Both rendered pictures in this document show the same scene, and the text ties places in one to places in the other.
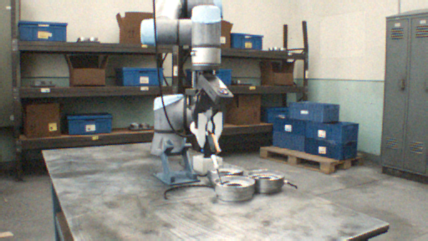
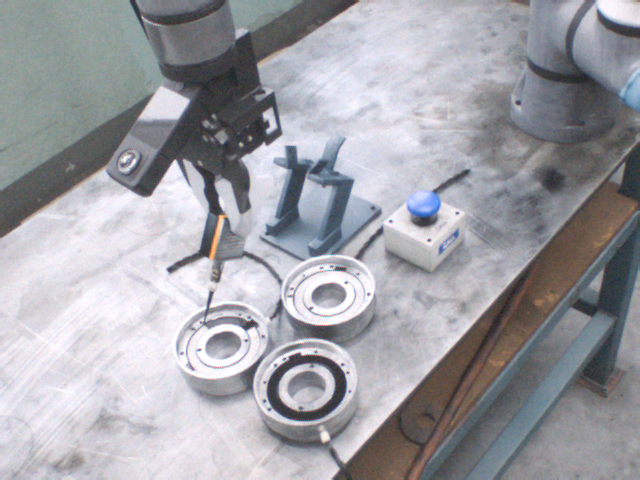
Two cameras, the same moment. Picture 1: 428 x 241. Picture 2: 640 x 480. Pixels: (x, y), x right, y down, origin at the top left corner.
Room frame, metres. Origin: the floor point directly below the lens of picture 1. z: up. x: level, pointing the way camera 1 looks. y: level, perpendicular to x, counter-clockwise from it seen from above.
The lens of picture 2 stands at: (0.94, -0.58, 1.46)
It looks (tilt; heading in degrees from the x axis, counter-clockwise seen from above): 44 degrees down; 79
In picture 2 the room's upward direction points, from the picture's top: 10 degrees counter-clockwise
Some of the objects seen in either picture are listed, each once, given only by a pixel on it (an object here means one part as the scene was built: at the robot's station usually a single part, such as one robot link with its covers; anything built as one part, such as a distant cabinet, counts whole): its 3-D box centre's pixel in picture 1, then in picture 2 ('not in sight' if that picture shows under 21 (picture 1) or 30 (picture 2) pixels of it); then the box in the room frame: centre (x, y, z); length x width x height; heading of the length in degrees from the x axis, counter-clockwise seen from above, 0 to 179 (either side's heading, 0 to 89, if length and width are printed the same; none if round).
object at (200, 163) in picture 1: (206, 162); (427, 227); (1.20, 0.04, 0.82); 0.08 x 0.07 x 0.05; 30
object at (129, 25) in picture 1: (139, 29); not in sight; (4.59, 1.01, 1.70); 0.56 x 0.36 x 0.39; 115
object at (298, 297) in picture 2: not in sight; (329, 300); (1.05, -0.02, 0.82); 0.08 x 0.08 x 0.02
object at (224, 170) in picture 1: (225, 176); (329, 300); (1.05, -0.02, 0.82); 0.10 x 0.10 x 0.04
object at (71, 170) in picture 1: (156, 181); (308, 202); (1.09, 0.19, 0.79); 1.20 x 0.60 x 0.02; 30
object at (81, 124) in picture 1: (88, 123); not in sight; (4.30, 1.58, 0.56); 0.52 x 0.38 x 0.22; 117
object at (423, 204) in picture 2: not in sight; (423, 214); (1.19, 0.04, 0.85); 0.04 x 0.04 x 0.05
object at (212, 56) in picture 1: (205, 57); (188, 27); (0.98, 0.04, 1.15); 0.08 x 0.08 x 0.05
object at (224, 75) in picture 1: (208, 77); not in sight; (5.11, 0.16, 1.11); 0.52 x 0.38 x 0.22; 120
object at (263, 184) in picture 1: (265, 181); (307, 391); (0.99, -0.13, 0.82); 0.10 x 0.10 x 0.04
